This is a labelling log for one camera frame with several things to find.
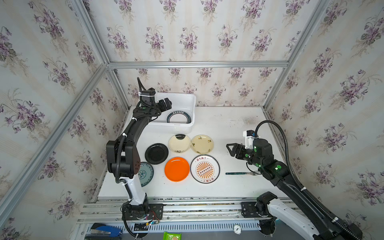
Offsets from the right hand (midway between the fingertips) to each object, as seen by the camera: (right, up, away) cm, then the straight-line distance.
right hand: (229, 147), depth 75 cm
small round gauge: (+2, -37, -6) cm, 38 cm away
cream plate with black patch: (-28, -2, +23) cm, 36 cm away
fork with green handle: (+8, -10, -11) cm, 16 cm away
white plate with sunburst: (-11, -15, +13) cm, 23 cm away
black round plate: (-41, -7, +15) cm, 44 cm away
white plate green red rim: (-29, +16, +36) cm, 49 cm away
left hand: (-36, +25, +15) cm, 46 cm away
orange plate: (-28, -15, +11) cm, 34 cm away
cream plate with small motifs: (-13, -2, +24) cm, 27 cm away
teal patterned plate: (-46, -18, +10) cm, 51 cm away
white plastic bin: (-27, +28, +37) cm, 54 cm away
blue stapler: (-61, -36, -8) cm, 72 cm away
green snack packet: (-30, -39, -9) cm, 50 cm away
